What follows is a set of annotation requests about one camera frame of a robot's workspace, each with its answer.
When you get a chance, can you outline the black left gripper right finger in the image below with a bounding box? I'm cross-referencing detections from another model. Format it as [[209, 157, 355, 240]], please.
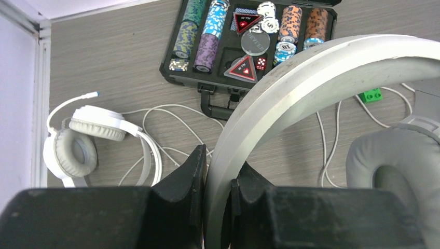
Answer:
[[228, 164, 427, 248]]

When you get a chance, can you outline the black poker chip case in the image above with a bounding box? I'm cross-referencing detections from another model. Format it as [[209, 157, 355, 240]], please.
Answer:
[[159, 1, 338, 120]]

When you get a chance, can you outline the white gaming headset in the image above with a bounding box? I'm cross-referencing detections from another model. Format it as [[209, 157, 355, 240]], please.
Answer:
[[203, 34, 439, 248]]

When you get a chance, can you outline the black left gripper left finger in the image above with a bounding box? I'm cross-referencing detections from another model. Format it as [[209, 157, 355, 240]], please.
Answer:
[[1, 145, 207, 248]]

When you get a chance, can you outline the green toy brick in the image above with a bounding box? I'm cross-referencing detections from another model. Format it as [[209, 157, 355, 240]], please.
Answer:
[[358, 88, 383, 103]]

